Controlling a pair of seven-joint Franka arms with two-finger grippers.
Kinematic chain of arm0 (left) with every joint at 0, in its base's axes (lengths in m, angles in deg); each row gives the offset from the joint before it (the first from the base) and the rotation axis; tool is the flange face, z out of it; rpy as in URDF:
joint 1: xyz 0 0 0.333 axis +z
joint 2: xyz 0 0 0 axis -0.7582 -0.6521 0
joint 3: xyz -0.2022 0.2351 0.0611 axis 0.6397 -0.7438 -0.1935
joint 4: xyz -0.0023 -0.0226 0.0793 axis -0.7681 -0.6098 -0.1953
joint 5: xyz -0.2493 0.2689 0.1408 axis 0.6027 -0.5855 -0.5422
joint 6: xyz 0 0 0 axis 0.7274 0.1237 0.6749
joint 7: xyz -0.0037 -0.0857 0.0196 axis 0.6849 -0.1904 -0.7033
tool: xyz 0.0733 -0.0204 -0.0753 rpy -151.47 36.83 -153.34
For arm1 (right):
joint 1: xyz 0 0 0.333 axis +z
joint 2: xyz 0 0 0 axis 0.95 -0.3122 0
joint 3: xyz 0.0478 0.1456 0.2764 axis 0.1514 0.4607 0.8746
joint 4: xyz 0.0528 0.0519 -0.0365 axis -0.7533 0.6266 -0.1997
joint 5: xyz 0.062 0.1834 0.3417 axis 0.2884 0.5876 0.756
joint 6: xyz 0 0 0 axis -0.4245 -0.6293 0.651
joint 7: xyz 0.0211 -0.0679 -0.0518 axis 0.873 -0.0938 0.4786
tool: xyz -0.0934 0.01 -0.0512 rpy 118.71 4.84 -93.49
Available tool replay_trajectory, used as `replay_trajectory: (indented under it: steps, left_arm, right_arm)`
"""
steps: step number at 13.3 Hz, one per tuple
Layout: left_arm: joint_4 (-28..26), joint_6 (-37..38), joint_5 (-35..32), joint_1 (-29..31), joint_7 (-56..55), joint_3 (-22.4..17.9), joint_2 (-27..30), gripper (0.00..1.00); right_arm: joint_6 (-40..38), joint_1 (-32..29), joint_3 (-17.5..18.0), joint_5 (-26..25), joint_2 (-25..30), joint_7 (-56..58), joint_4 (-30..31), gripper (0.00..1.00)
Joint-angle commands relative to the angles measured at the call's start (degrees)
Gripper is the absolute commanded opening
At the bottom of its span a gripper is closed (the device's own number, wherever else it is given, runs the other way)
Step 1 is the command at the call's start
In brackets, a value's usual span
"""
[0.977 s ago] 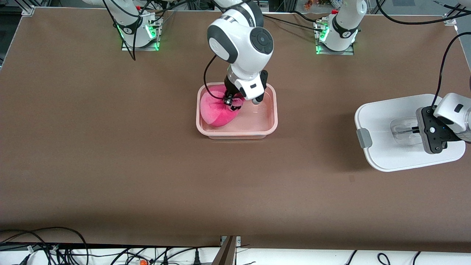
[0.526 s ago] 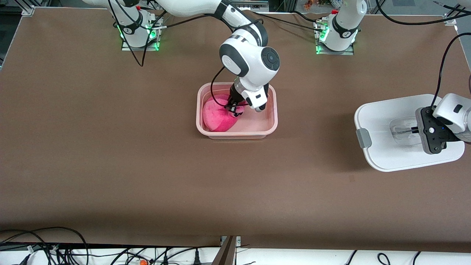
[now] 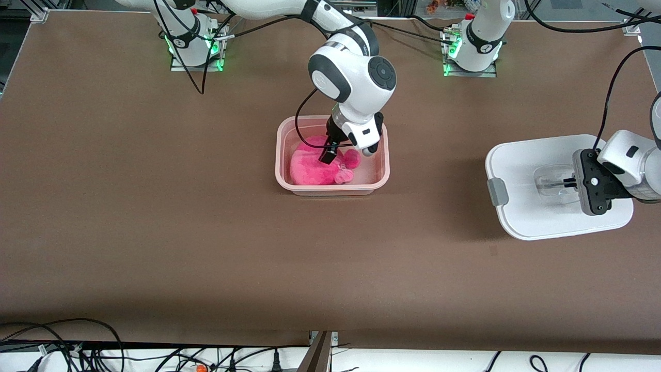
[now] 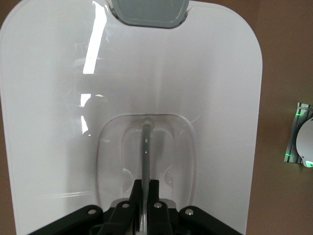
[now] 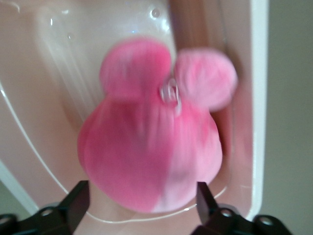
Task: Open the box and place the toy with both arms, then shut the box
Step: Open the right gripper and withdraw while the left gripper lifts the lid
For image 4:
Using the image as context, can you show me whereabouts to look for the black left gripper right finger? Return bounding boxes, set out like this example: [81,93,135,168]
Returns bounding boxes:
[146,179,176,235]

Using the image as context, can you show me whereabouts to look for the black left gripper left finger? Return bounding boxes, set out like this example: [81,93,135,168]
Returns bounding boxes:
[105,179,144,235]

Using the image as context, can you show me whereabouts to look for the white box lid grey clips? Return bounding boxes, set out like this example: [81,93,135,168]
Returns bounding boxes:
[0,0,264,235]

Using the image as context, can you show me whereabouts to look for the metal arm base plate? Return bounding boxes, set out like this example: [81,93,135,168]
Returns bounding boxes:
[283,102,313,164]

